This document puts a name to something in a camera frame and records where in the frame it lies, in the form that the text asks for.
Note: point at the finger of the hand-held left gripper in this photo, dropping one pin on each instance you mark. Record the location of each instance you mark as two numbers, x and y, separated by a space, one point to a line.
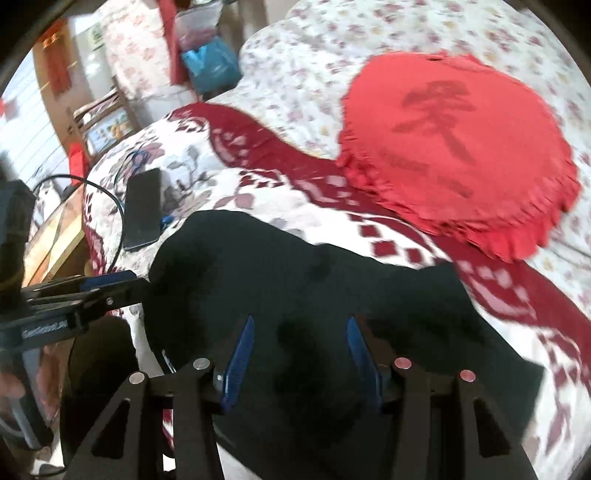
106 280
111 302

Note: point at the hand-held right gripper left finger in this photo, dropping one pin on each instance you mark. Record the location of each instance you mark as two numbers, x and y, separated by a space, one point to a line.
240 360

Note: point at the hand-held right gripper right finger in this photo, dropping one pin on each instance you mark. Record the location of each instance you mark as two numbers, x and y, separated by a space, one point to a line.
362 360

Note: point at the black pants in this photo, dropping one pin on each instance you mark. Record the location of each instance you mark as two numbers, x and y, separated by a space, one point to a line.
286 286

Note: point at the person's left hand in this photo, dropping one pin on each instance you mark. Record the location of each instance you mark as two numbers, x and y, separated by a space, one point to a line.
10 397

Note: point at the wooden table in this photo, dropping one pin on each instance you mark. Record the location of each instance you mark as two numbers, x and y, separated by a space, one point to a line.
55 235

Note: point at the black smartphone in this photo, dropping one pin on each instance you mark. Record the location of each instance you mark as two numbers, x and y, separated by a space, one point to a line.
143 207

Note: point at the wooden chair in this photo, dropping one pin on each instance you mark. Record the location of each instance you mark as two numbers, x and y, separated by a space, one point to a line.
104 124

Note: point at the red hanging decoration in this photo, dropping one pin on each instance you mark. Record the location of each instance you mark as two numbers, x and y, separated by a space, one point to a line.
56 64

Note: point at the red and white fleece blanket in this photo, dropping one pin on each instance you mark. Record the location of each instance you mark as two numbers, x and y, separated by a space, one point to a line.
258 184

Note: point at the floral cushion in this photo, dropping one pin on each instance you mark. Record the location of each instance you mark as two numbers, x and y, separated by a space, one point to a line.
134 46

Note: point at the red ruffled round pillow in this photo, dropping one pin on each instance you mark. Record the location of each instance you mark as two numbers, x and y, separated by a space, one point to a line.
461 161

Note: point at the blue plastic bag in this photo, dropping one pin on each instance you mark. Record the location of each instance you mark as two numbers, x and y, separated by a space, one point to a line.
210 64

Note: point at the clear plastic bag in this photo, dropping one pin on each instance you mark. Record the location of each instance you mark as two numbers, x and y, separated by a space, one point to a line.
196 25

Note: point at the floral bed sheet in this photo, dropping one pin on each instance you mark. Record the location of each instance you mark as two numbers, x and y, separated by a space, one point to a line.
295 78

